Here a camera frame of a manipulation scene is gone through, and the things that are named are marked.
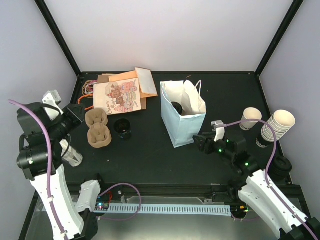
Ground rubber bands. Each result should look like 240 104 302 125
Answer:
77 80 98 104

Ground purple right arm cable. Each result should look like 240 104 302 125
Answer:
214 118 318 240

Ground stack of white paper cups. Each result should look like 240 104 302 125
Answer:
256 109 296 148

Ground black lid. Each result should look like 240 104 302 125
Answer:
171 101 183 116

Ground stack of black lids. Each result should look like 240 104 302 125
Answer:
268 156 293 182

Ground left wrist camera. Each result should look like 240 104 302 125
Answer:
42 90 63 121

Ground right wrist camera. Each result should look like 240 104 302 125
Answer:
211 120 225 142

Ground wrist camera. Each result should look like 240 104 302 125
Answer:
211 120 225 142
42 90 63 121

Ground brown pulp cup carrier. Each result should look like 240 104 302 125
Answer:
85 108 112 149

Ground light blue cable duct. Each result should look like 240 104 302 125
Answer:
94 203 231 217

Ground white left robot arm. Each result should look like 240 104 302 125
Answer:
11 101 108 240

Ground white plastic cutlery pile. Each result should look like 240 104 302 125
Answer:
60 139 83 167

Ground illustrated greeting card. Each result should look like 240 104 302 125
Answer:
93 78 142 115

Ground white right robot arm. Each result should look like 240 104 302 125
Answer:
193 132 320 240

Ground light blue paper bag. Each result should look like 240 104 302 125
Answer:
160 80 207 148

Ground brown cardboard sleeve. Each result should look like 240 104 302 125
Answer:
97 73 113 84

